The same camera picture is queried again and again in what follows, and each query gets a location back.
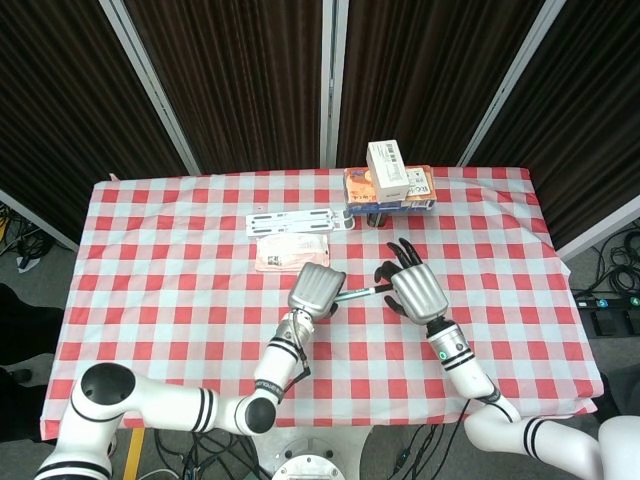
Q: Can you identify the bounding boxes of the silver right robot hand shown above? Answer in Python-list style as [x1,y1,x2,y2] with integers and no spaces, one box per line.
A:
[374,238,450,326]

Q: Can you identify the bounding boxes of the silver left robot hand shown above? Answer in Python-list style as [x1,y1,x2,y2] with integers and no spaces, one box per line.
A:
[287,262,348,319]

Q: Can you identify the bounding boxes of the white green marker body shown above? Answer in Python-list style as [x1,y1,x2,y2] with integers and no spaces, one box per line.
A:
[333,286,376,303]

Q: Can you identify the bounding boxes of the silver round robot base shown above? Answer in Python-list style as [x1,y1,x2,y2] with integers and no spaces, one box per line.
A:
[272,438,347,480]

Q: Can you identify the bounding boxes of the pink plastic packet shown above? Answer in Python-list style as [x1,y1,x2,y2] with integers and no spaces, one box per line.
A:
[254,234,331,274]

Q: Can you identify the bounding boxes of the white grey plastic card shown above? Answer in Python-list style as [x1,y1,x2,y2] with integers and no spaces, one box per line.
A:
[246,208,357,236]

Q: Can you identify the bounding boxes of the blue orange flat box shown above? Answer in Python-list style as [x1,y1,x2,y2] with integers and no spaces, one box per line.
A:
[343,164,437,216]

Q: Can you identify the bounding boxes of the red white checked tablecloth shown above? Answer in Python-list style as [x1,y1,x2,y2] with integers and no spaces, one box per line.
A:
[39,166,601,442]

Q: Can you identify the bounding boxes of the small white cardboard box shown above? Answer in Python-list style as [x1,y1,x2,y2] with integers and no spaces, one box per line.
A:
[366,140,410,202]

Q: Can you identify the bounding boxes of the black power strip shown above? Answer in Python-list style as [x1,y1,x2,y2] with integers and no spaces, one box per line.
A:
[572,293,640,312]

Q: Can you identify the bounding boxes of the black power adapter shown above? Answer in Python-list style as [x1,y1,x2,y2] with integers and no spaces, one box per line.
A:
[591,309,622,337]

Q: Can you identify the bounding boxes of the dark corrugated partition panel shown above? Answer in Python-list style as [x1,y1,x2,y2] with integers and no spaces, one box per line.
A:
[124,0,331,175]
[337,0,544,169]
[472,0,640,249]
[0,0,189,241]

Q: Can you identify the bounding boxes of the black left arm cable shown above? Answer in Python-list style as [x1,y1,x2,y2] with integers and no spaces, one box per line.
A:
[282,344,312,399]

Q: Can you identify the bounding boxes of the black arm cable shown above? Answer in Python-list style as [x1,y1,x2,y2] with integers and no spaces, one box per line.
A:
[282,344,312,399]
[457,384,503,431]

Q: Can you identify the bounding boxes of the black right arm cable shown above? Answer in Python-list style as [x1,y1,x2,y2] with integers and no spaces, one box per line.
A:
[457,384,503,431]

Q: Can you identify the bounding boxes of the grey partition base rail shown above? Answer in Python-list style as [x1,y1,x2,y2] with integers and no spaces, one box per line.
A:
[555,202,640,262]
[0,188,81,252]

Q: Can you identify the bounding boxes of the black cable bundle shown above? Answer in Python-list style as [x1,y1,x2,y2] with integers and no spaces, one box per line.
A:
[0,202,57,269]
[589,230,640,297]
[149,428,274,480]

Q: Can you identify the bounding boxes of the grey partition post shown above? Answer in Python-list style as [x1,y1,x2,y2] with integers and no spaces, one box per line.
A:
[98,0,201,176]
[457,0,566,169]
[319,0,350,170]

